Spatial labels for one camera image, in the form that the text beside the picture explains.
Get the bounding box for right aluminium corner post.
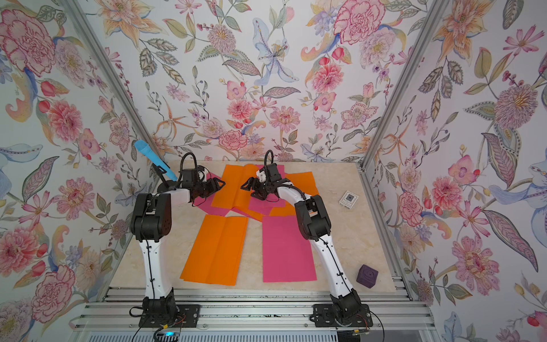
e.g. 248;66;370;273
360;1;449;172

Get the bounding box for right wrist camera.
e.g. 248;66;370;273
256;167;270;182

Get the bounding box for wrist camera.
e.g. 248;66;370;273
256;167;270;182
195;165;209;182

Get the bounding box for pink paper far left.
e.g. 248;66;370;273
193;173;230;217

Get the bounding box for white QR code card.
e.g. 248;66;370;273
339;191;359;209

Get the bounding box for orange paper bottom sheet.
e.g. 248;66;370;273
180;215;249;286

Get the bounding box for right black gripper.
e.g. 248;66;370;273
241;177;273;200

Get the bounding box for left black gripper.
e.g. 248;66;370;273
192;177;224;200

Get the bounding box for purple cube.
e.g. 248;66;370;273
356;264;379;289

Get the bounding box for blue microphone on stand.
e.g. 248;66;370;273
134;140;177;192

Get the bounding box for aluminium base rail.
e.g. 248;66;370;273
69;287;440;341

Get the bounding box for aluminium corner post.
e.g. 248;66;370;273
59;0;165;161
360;1;449;172

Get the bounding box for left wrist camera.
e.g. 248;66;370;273
195;165;209;182

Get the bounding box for orange paper sheet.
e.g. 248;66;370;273
269;172;319;217
180;215;249;286
212;164;259;211

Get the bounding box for left aluminium corner post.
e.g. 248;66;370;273
59;0;165;161

